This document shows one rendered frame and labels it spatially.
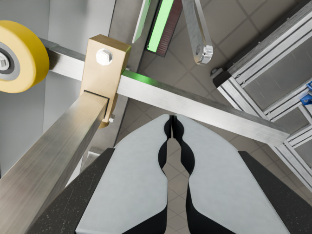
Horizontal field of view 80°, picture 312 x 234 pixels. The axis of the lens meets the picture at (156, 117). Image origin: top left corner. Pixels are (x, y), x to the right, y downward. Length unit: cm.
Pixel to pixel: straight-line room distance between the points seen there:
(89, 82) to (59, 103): 36
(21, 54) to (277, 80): 103
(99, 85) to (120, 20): 18
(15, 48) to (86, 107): 10
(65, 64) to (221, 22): 96
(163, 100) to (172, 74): 89
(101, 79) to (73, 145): 11
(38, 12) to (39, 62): 27
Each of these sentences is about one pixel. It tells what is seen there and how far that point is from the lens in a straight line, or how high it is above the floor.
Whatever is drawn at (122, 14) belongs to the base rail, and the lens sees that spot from 42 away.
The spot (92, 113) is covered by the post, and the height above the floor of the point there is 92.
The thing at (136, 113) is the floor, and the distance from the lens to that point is 129.
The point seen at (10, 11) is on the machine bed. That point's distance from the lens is 46.
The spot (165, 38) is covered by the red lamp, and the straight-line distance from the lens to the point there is 42.
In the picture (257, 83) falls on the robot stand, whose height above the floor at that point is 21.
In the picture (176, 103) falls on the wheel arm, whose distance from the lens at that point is 29.
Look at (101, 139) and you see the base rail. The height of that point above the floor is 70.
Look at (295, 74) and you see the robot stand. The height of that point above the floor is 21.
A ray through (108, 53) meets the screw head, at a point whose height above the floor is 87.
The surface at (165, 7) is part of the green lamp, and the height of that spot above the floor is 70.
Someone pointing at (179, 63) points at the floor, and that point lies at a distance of 115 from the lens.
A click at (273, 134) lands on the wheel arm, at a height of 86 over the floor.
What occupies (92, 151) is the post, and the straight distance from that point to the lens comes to 56.
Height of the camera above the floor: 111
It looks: 60 degrees down
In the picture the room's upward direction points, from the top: 175 degrees counter-clockwise
